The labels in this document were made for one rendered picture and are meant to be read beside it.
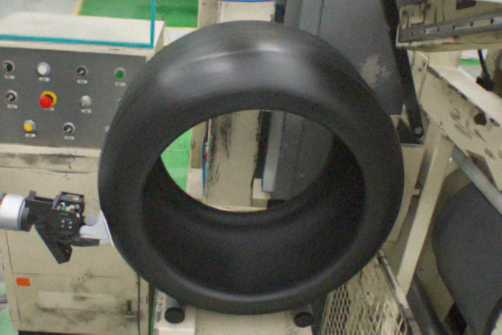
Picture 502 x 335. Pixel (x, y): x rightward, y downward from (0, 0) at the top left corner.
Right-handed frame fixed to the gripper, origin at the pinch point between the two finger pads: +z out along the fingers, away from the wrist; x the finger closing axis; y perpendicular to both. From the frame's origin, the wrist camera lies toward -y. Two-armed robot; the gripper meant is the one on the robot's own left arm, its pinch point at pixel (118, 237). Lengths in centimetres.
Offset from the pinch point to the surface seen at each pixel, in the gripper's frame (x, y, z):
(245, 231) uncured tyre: 15.6, -4.1, 29.9
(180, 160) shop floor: 228, -101, 17
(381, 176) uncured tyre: -12, 32, 45
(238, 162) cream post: 26.8, 9.3, 25.8
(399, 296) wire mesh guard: -12, 5, 60
